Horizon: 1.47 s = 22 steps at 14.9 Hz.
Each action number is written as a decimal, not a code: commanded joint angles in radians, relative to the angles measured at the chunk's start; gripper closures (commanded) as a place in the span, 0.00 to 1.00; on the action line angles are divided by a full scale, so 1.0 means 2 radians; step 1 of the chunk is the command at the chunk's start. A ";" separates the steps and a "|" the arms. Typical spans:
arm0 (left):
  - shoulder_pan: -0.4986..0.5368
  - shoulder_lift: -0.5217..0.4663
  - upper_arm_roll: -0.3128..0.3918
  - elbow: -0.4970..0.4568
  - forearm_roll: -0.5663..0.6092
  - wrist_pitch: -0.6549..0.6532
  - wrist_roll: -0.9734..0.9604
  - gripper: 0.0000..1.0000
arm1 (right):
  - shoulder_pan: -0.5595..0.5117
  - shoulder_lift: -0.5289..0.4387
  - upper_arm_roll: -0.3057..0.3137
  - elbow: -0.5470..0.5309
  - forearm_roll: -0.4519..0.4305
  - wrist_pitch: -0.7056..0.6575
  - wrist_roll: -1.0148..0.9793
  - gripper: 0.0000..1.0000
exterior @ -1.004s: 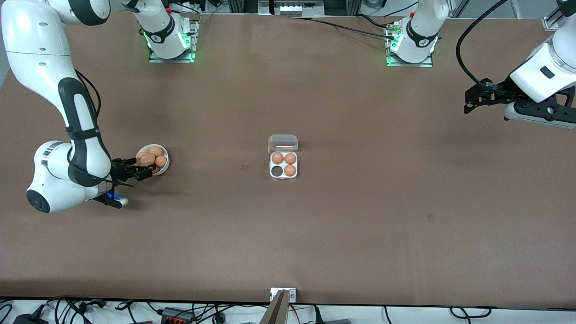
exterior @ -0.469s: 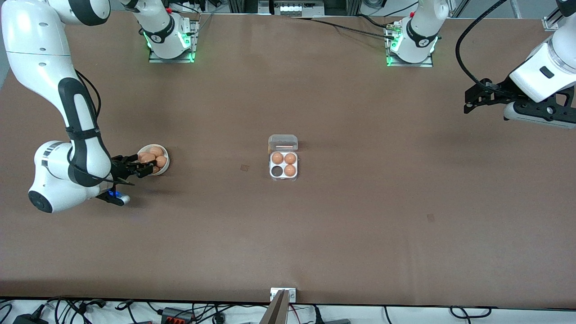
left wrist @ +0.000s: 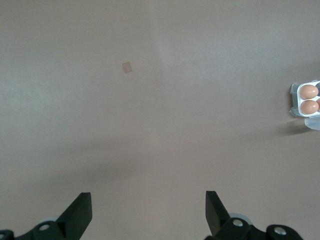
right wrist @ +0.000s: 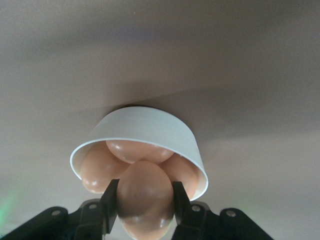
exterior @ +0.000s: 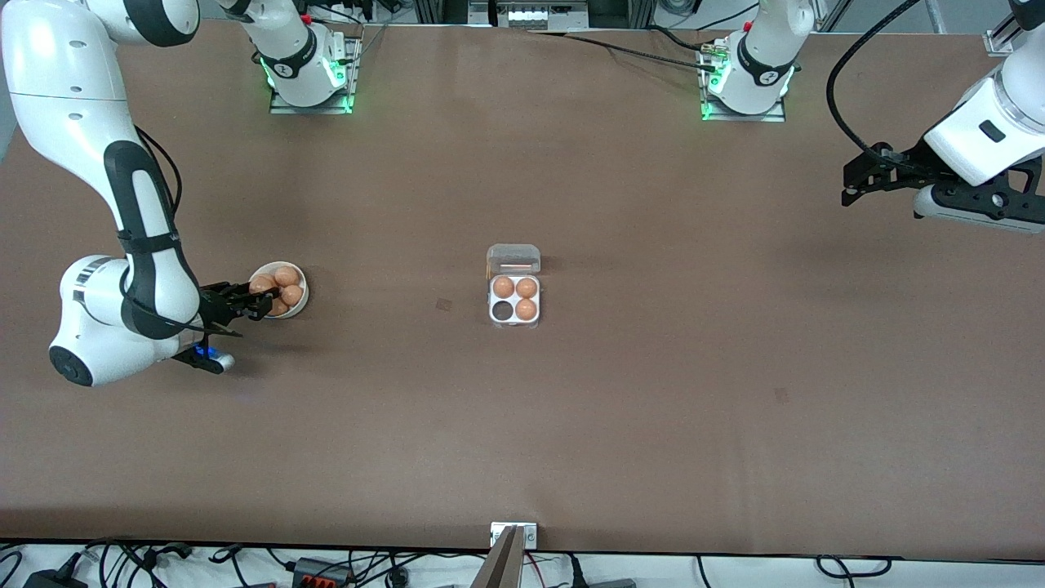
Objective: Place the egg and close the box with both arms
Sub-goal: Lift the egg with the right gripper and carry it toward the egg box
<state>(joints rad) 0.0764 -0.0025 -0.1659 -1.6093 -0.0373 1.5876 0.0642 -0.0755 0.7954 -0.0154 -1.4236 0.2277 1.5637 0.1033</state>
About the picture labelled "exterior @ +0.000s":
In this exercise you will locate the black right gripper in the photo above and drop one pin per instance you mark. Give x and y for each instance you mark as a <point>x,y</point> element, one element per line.
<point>214,306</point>

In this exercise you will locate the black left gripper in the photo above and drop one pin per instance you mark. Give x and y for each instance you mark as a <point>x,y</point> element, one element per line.
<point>904,170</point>

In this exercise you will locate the clear plastic egg box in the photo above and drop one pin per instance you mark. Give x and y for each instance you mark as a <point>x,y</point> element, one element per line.
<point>514,260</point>

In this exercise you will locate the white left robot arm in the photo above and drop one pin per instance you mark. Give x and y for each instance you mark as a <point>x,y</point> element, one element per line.
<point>980,135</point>

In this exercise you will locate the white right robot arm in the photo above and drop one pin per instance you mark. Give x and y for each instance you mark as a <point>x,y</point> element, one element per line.
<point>73,98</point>

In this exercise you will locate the black box orange connectors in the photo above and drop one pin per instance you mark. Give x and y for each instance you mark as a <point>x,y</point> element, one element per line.
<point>322,574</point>

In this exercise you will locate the grey electrical box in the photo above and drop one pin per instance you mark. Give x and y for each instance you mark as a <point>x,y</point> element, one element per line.
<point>543,15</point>

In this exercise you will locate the white round bowl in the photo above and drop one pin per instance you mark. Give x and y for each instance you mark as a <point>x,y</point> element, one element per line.
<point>302,302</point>

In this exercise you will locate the brown table mat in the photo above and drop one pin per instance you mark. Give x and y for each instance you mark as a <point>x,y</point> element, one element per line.
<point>522,425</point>

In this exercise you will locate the black power adapter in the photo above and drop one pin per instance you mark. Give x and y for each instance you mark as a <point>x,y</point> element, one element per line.
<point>53,578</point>

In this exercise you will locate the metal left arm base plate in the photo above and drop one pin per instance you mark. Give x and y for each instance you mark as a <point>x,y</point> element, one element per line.
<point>775,117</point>

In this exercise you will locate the metal corner bracket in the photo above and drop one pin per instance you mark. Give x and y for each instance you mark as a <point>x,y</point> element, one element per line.
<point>998,42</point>

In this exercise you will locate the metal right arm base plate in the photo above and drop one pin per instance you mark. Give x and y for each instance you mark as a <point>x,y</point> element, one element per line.
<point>282,109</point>

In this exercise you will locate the aluminium frame profile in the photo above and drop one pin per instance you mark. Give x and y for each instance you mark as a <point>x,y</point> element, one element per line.
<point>1020,20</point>

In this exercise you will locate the aluminium camera mount pole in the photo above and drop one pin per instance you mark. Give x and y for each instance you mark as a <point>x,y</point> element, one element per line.
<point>502,563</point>

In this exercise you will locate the metal edge bracket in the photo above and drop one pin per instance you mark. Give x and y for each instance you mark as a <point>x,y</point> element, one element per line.
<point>531,535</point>

